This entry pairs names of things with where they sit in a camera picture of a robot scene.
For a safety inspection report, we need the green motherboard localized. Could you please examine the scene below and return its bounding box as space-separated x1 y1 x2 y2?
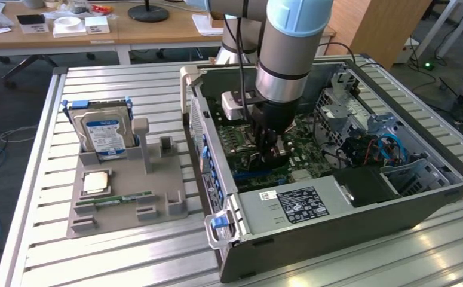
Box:
215 98 335 192

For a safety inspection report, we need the black power cable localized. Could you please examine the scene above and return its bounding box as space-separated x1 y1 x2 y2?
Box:
318 41 378 66

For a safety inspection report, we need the flat white box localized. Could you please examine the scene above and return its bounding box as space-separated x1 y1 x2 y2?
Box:
52 25 88 39

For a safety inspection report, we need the low metal disk bay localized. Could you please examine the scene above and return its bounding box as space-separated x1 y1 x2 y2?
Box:
381 158 455 198

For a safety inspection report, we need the stack of white papers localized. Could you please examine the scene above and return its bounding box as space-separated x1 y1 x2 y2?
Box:
191 13 224 37

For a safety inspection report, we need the green RAM stick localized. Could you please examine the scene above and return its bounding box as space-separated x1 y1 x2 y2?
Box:
75 191 152 206

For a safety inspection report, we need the blue wire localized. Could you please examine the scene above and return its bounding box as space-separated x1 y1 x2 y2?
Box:
377 135 411 165

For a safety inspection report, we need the white box with black lid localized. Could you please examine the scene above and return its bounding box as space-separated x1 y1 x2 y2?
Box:
15 14 51 34

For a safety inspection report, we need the hard disk in blue caddy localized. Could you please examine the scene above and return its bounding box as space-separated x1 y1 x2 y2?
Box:
62 97 135 159

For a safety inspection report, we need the grey parts rack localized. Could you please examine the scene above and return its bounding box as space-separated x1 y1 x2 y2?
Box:
67 117 191 240

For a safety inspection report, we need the black lamp base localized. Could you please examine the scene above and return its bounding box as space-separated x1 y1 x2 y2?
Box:
127 0 171 22

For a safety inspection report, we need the wooden desk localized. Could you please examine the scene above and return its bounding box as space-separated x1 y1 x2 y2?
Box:
0 0 335 57

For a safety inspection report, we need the black chair base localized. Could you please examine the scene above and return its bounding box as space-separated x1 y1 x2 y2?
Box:
2 53 96 89

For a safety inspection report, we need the CPU chip with metal lid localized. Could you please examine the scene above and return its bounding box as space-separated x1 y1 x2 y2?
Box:
83 172 111 194

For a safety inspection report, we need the grey power supply unit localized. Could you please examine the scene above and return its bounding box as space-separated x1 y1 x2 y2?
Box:
237 176 354 236

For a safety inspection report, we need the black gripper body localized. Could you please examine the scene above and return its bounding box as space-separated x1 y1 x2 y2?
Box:
250 100 298 164

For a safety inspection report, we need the graphics card with black cooler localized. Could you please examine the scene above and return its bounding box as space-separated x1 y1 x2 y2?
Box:
235 149 290 179

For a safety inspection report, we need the black fan shroud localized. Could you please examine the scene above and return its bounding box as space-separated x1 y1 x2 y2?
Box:
333 166 402 209

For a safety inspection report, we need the dark filled bag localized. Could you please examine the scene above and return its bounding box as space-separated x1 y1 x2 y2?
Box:
64 0 91 14

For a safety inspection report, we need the white desk frame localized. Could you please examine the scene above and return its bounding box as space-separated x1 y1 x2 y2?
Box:
413 0 463 82

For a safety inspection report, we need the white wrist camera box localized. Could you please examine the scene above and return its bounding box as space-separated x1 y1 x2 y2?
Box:
220 91 257 120

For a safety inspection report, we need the dark grey PC case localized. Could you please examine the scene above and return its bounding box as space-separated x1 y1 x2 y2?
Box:
179 58 463 284

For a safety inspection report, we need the wooden cabinet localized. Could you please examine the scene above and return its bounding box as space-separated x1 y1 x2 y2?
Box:
314 0 434 68

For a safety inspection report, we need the white tape roll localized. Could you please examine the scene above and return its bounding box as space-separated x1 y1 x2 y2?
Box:
54 16 82 30

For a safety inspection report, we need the CPU socket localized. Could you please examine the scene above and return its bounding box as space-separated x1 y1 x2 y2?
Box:
241 126 257 147

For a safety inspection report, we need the tall metal disk bay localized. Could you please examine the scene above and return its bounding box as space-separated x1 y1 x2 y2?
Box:
314 70 375 144

